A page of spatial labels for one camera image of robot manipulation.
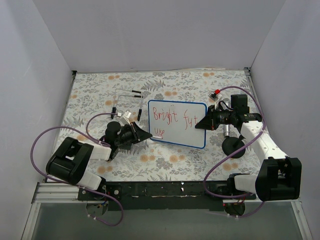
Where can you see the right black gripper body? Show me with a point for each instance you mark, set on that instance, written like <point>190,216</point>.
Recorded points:
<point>213,120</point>

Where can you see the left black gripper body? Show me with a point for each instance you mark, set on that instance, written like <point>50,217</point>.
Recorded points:
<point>134,132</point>

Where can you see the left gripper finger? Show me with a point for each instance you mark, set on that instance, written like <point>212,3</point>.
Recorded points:
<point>137,129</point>
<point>142,136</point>

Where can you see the blue framed whiteboard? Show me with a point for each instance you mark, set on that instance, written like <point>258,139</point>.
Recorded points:
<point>175,121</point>

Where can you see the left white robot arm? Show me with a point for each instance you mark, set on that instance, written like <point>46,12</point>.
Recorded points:
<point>69,162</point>

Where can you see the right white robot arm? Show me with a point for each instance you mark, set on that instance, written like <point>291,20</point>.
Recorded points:
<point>279,177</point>

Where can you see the grey studded baseplate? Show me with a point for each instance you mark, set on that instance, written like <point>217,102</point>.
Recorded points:
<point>125,146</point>

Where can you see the black round stand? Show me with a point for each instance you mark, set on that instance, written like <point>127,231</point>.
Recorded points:
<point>231,144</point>

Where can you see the floral tablecloth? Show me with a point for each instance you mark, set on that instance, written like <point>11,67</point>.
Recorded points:
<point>88,111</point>

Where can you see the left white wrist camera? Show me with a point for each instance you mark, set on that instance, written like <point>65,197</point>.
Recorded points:
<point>124,118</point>

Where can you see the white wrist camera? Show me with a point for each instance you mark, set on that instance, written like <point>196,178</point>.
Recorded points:
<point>124,118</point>
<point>215,96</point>

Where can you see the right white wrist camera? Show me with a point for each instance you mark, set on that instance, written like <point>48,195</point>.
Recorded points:
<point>215,96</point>

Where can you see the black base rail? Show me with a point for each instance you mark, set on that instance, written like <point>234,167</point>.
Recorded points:
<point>214,195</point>

